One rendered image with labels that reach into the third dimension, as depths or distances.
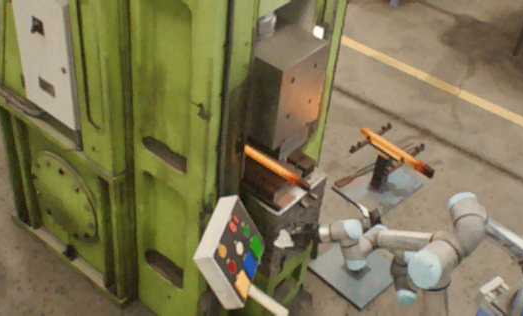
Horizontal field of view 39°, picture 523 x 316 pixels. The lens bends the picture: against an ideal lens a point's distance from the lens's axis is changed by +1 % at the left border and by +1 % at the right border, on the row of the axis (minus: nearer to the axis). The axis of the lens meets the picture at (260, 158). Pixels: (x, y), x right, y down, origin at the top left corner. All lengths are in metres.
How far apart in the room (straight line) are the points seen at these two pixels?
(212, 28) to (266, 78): 0.39
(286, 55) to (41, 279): 2.04
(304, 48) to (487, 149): 2.72
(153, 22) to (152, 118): 0.47
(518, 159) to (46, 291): 3.25
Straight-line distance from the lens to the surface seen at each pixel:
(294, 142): 3.18
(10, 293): 4.22
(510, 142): 5.58
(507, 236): 3.17
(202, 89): 2.76
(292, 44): 2.97
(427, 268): 2.53
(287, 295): 3.98
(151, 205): 3.53
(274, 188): 3.30
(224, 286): 2.81
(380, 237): 2.87
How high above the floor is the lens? 3.25
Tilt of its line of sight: 41 degrees down
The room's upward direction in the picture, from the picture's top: 6 degrees clockwise
